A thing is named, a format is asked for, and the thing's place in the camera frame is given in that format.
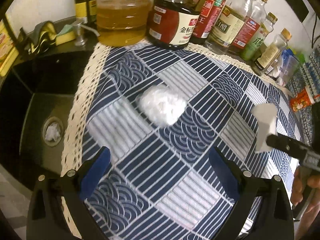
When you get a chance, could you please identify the red paper cup with straw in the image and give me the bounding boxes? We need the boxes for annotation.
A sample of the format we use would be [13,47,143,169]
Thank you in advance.
[290,86,315,112]

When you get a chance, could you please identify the white tissue ball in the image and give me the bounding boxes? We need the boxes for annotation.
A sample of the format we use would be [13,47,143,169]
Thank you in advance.
[138,85,187,127]

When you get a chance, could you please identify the metal soap dispenser pump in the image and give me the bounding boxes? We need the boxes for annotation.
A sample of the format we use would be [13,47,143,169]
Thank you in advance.
[72,20,100,47]

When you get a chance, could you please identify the person's right hand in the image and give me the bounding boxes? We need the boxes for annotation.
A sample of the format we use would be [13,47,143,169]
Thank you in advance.
[290,166,319,220]

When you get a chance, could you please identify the red-label clear bottle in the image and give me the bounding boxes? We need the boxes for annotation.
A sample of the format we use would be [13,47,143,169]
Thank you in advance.
[228,0,268,54]

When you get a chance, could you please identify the blue white patterned tablecloth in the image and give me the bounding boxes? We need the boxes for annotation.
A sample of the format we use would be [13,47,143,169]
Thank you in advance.
[62,42,303,239]

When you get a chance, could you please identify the large soy sauce jug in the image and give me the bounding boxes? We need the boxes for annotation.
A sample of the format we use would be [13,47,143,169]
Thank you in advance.
[146,0,206,50]

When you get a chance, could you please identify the yellow black cleaning cloth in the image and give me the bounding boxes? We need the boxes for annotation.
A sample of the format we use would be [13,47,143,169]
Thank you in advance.
[24,21,57,57]

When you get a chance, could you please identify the green-label small bottle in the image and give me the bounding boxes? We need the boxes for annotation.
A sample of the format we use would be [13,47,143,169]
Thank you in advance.
[240,12,278,61]

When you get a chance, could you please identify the yellow dish soap bottle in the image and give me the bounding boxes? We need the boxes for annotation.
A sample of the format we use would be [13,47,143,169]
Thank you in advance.
[0,20,18,77]

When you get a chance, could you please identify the white paper cup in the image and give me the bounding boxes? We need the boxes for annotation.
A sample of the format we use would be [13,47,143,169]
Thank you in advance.
[251,103,278,153]

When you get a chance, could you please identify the large cooking oil jug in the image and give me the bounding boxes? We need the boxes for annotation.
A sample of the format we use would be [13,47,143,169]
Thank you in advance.
[96,0,152,47]

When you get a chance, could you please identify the green-label sauce bottle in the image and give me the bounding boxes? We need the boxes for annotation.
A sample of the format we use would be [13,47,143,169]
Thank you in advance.
[74,0,97,25]

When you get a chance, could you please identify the red-label dark sauce bottle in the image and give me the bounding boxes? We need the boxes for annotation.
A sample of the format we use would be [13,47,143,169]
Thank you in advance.
[190,0,226,44]

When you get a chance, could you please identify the small sesame oil bottle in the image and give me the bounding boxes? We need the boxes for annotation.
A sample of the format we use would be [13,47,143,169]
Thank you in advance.
[252,28,292,76]

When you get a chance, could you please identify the black kitchen sink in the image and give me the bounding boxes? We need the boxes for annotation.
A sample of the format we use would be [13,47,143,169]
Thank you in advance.
[1,50,92,190]

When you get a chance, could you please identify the tissue in sink drain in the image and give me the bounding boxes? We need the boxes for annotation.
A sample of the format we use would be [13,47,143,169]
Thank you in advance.
[45,123,61,142]

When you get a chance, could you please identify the yellow green sponge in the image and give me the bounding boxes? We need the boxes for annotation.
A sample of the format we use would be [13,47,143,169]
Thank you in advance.
[55,24,75,46]

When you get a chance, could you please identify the plastic bags of seasoning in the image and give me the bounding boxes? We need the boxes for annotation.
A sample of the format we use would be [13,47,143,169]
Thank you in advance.
[265,48,305,87]

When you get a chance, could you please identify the white vinegar bottle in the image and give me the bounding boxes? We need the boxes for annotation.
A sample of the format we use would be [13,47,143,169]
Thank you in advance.
[205,0,253,55]

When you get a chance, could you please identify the patterned blue curtain cloth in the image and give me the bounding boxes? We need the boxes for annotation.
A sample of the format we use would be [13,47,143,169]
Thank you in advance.
[287,47,319,145]

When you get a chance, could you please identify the black wall socket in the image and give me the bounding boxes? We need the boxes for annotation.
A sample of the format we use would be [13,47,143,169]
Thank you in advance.
[285,0,309,22]

